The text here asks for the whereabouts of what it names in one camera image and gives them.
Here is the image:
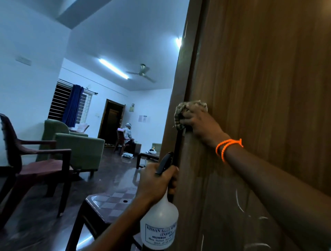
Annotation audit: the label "person's left hand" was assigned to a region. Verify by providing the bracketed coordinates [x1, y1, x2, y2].
[136, 162, 179, 205]

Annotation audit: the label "person's right hand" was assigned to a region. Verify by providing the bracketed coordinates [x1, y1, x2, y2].
[179, 104, 230, 148]

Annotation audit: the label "striped cleaning cloth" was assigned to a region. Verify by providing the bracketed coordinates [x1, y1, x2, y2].
[174, 100, 208, 131]

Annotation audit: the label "white spray bottle black trigger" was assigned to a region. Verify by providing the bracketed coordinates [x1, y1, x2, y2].
[140, 152, 179, 251]

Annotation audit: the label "person's right forearm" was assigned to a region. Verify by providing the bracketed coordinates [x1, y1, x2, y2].
[220, 140, 331, 251]

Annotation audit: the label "low dark coffee table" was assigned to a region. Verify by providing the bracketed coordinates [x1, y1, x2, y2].
[136, 152, 160, 169]

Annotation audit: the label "orange thread wristband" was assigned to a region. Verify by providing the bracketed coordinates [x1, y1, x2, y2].
[215, 138, 244, 164]

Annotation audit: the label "brown plastic chair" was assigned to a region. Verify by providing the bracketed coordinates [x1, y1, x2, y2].
[113, 128, 130, 155]

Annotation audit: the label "ceiling fan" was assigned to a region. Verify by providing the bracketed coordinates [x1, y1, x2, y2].
[126, 64, 157, 84]

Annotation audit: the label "brown wooden door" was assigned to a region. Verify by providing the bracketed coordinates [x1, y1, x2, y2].
[159, 0, 331, 251]

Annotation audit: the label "checkered plastic stool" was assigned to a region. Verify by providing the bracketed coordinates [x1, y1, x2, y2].
[65, 189, 143, 251]

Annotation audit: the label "dark wooden doorway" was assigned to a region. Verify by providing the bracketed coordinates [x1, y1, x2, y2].
[98, 99, 126, 146]

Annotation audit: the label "fluorescent tube light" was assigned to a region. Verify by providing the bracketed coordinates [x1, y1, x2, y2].
[98, 58, 129, 80]

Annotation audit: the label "green upholstered armchair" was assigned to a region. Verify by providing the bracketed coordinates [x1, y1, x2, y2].
[36, 119, 105, 179]

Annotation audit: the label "curtain rod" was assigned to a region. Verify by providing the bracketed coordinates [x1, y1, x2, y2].
[58, 79, 99, 96]

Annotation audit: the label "blue curtain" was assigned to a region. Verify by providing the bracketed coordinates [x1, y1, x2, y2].
[62, 84, 85, 128]

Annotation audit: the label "window with louvred grille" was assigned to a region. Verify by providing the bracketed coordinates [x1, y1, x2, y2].
[48, 81, 93, 124]

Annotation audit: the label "dark brown plastic armchair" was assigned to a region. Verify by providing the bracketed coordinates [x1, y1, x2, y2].
[0, 113, 73, 228]

